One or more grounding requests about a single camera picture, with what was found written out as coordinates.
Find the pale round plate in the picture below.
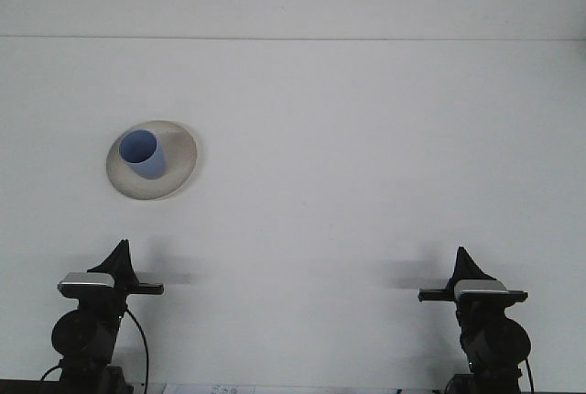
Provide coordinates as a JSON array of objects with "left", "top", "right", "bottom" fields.
[{"left": 105, "top": 119, "right": 205, "bottom": 202}]

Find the pale blue cup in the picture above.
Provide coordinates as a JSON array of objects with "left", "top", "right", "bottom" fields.
[{"left": 118, "top": 129, "right": 167, "bottom": 181}]

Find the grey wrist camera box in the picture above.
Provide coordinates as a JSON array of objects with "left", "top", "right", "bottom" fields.
[
  {"left": 57, "top": 271, "right": 115, "bottom": 298},
  {"left": 453, "top": 279, "right": 509, "bottom": 302}
]

